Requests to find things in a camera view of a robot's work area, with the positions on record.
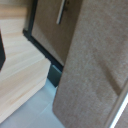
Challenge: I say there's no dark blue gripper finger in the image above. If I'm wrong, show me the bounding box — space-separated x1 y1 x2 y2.
0 29 7 72

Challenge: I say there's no silver drawer handle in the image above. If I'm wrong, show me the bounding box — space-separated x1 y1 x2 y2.
103 79 128 128
55 0 68 25

